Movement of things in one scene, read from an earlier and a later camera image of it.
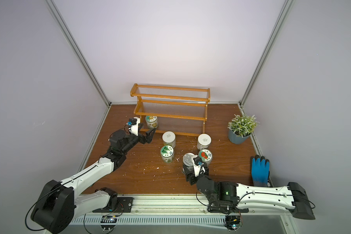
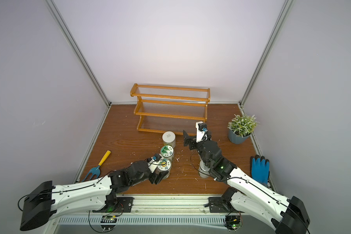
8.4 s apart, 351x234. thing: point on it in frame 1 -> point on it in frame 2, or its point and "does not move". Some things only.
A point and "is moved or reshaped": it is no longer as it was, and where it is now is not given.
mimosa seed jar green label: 166,153 does not move
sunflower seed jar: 151,121 -> 165,165
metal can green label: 188,163 is moved or reshaped
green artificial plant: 243,125 does not move
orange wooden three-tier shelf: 181,110 does not move
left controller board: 108,223 does not move
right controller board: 232,222 does not move
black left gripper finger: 143,139 -> 151,178
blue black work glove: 260,171 does not move
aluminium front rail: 172,205 does not move
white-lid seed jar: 169,138 does not move
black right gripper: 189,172 -> 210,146
